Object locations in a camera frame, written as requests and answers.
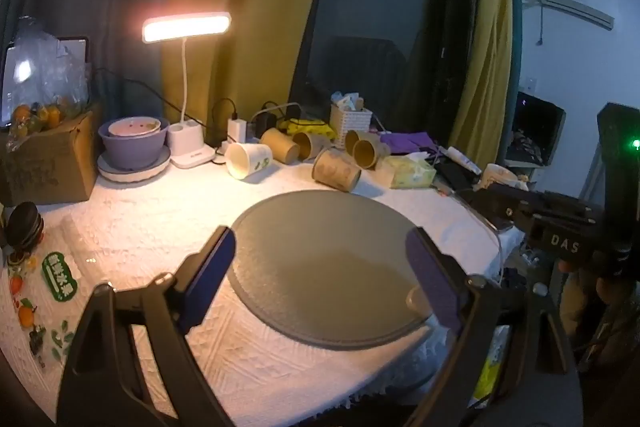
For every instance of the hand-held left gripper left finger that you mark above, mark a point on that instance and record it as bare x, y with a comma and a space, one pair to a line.
210, 279

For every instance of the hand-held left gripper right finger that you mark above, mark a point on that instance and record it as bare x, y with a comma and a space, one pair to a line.
434, 279

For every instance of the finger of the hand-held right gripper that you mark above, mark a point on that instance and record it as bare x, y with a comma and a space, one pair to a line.
500, 209

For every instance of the white paper cup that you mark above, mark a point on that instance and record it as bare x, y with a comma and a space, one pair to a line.
248, 160

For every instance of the brown paper cup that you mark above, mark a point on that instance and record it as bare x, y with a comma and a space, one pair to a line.
351, 139
367, 153
313, 145
280, 146
336, 171

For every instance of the person's right hand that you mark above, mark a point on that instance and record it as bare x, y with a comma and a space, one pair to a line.
582, 294

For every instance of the cream soft bag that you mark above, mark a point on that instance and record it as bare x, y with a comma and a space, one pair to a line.
502, 174

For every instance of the white tube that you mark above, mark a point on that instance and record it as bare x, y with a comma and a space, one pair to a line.
462, 158

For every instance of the white textured tablecloth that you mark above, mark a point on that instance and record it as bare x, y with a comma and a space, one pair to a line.
165, 222

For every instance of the dark monitor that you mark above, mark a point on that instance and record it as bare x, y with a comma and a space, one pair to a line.
537, 132

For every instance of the yellow-green tissue pack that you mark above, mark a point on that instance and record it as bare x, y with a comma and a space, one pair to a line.
406, 173

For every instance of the grey round mat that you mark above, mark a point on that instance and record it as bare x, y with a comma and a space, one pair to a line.
320, 257

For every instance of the purple cloth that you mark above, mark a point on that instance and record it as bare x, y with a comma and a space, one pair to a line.
406, 141

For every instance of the white plate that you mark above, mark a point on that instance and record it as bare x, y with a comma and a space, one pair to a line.
132, 174

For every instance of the purple bowl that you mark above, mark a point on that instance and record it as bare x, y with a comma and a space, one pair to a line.
132, 152

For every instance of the white plug charger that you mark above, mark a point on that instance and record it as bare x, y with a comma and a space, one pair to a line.
237, 128

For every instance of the fruit-printed plastic bag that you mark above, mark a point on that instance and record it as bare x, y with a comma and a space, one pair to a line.
50, 277

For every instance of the black power adapter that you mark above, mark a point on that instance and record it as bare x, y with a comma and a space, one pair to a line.
264, 123

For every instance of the white woven basket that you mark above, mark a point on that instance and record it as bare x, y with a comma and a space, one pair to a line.
350, 124

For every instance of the yellow packet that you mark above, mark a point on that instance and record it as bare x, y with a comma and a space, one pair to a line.
309, 126

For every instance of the black round case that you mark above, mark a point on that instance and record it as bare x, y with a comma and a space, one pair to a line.
22, 224

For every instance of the cardboard box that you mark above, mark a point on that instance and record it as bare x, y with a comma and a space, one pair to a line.
47, 169

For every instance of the white air conditioner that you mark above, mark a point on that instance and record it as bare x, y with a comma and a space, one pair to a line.
570, 7

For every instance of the white desk lamp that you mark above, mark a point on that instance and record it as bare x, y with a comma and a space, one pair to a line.
187, 27

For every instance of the clear bag of oranges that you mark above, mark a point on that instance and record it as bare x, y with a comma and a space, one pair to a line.
47, 72

